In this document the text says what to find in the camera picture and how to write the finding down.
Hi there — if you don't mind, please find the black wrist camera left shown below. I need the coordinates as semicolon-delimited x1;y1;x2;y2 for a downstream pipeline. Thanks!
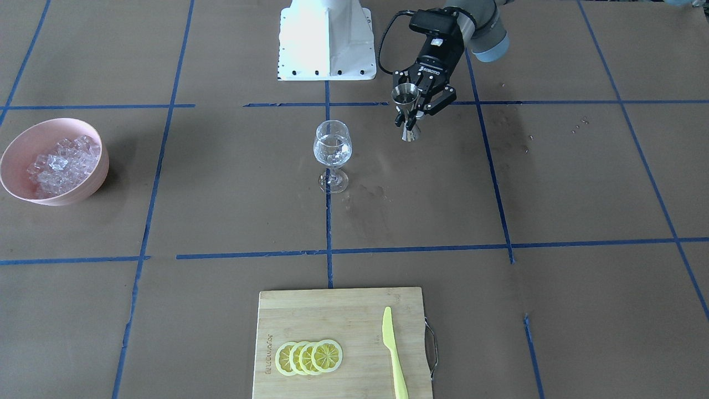
408;8;460;38

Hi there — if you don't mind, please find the clear wine glass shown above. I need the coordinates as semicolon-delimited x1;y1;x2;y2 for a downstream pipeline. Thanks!
312;120;352;194

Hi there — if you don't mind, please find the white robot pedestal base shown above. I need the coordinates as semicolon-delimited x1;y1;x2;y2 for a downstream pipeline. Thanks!
277;1;377;81

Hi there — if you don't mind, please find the pink bowl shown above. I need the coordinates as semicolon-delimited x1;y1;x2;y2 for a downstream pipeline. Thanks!
2;118;109;206

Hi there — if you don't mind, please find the pile of clear ice cubes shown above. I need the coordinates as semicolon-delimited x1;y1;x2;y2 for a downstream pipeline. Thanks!
26;135;101;199

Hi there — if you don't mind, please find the black camera cable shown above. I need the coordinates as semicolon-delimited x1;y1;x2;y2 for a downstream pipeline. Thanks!
377;10;422;75

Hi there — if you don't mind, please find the yellow-green plastic knife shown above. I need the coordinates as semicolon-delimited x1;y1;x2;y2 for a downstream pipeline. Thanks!
381;306;409;398

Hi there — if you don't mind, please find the steel double jigger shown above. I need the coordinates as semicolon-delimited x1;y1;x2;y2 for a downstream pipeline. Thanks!
392;83;420;142

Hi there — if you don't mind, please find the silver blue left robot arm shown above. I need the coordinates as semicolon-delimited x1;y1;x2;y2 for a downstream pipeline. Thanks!
392;1;510;142

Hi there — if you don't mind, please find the bamboo cutting board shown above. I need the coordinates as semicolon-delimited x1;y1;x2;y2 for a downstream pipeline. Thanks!
251;287;433;398

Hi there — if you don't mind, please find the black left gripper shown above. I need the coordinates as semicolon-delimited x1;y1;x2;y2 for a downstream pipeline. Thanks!
393;32;465;132

